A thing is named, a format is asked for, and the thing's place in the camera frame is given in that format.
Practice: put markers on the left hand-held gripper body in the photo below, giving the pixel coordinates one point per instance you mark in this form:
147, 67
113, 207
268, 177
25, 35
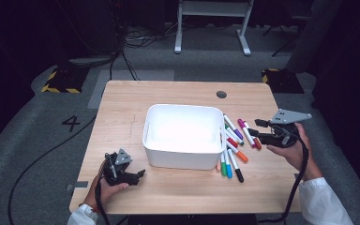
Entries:
117, 176

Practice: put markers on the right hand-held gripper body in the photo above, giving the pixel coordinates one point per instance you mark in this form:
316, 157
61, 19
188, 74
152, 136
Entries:
281, 137

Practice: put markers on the brown-red marker pen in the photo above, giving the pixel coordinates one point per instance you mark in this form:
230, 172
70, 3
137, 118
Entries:
258, 144

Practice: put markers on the magenta marker pen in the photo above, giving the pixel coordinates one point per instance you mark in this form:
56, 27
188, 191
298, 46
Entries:
241, 122

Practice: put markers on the purple marker pen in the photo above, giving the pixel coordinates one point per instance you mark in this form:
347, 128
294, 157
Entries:
238, 133

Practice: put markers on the group of coloured marker pens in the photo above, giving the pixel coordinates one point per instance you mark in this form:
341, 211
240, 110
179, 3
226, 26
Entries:
242, 156

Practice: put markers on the white plastic storage box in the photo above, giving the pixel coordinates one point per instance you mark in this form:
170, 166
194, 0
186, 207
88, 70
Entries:
181, 161

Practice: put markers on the person's left hand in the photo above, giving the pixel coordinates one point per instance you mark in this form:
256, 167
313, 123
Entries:
107, 191

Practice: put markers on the person's right hand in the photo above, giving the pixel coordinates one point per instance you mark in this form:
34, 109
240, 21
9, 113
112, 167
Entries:
290, 154

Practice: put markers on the small grey tape piece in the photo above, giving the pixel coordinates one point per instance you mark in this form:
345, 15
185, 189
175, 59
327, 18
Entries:
75, 186

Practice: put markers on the black yellow striped floor mat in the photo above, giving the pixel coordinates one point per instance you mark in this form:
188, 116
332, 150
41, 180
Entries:
282, 82
65, 79

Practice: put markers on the grey round table grommet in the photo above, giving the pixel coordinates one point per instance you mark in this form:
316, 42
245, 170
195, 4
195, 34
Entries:
221, 94

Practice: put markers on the black tripod legs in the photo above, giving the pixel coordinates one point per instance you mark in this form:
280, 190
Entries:
281, 40

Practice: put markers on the grey curtain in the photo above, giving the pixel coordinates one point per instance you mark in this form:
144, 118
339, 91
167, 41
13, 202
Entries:
312, 34

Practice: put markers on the grey round stand base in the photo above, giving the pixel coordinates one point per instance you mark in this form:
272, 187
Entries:
90, 60

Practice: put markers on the white metal desk frame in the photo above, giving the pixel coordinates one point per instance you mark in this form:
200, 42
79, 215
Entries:
178, 31

